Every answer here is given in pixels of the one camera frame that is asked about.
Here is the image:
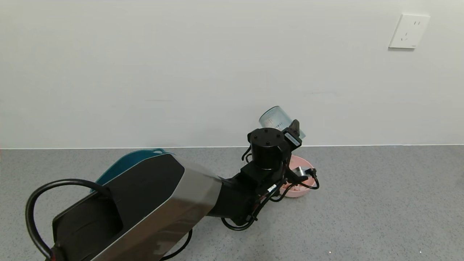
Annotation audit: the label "pink ribbed bowl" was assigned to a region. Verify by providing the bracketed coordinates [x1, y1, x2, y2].
[278, 155, 315, 198]

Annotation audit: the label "black wrist cable bundle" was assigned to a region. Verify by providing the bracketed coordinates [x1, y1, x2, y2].
[221, 183, 278, 231]

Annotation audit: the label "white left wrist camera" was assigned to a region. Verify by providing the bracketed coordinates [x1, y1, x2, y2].
[289, 166, 315, 182]

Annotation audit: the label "black camera cable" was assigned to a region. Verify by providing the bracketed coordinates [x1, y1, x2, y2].
[272, 169, 320, 202]

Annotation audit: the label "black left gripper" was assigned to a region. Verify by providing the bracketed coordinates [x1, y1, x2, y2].
[282, 119, 302, 152]

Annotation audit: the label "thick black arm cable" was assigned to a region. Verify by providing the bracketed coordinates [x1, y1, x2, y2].
[25, 178, 111, 260]

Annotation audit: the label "pink solid pieces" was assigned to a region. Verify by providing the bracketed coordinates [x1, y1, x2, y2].
[281, 182, 309, 193]

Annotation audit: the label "teal plastic tray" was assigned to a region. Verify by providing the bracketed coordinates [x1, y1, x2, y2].
[95, 149, 169, 190]

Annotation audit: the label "clear plastic measuring cup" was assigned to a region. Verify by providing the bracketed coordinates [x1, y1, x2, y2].
[259, 106, 306, 140]

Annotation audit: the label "white wall socket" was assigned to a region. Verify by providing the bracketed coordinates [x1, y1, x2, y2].
[389, 14, 431, 49]

